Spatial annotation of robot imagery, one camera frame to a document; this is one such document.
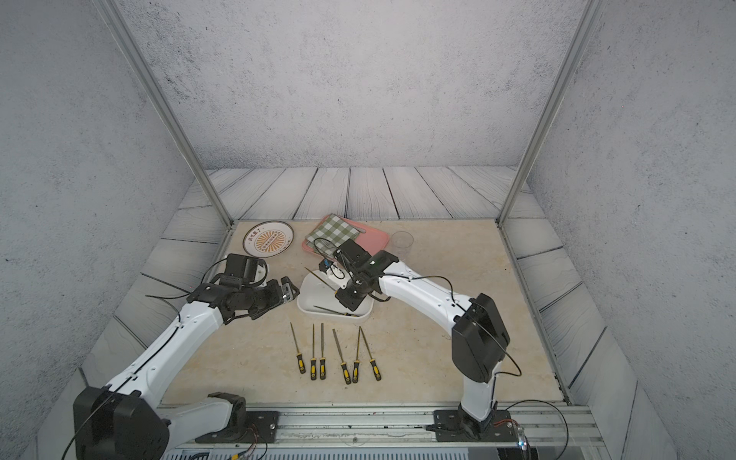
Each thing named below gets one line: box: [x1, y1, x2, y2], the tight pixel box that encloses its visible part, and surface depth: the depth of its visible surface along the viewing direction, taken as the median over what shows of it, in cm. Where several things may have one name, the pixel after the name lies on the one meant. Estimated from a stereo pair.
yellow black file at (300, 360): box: [289, 322, 306, 374], surface depth 85 cm
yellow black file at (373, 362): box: [359, 325, 383, 382], surface depth 84 cm
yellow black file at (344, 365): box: [331, 327, 352, 385], surface depth 83 cm
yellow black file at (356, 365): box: [352, 325, 362, 384], surface depth 83 cm
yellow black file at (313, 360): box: [309, 323, 318, 381], surface depth 84 cm
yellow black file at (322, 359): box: [319, 322, 327, 378], surface depth 86 cm
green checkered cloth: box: [305, 213, 367, 256], surface depth 117 cm
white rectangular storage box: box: [297, 270, 375, 319], surface depth 84 cm
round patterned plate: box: [242, 220, 295, 258], surface depth 117 cm
